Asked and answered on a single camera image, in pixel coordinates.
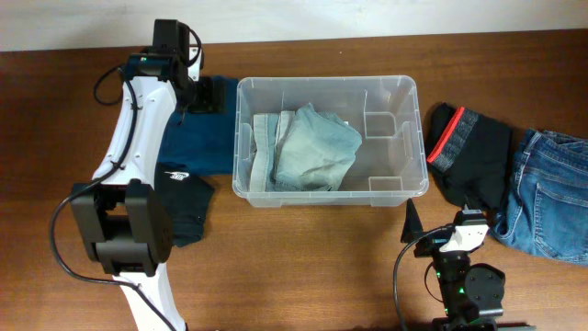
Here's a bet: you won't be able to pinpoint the light grey-blue jeans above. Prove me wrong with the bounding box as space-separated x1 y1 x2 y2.
249 103 362 192

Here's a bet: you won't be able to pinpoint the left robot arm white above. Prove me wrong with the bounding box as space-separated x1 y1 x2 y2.
63 19 227 330

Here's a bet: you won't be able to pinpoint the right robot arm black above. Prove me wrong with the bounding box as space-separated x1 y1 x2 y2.
392 200 536 331

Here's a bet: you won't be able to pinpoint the black shorts red waistband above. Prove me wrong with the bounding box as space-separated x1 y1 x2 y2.
424 103 513 211

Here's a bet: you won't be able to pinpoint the black garment with white logo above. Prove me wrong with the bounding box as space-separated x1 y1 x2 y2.
154 163 214 247

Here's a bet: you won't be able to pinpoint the blue denim jeans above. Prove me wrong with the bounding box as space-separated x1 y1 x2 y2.
492 130 587 266

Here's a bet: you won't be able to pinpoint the clear plastic storage bin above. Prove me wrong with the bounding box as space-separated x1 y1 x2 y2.
232 75 429 208

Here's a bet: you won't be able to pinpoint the dark blue garment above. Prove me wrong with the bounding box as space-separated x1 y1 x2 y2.
158 75 238 176

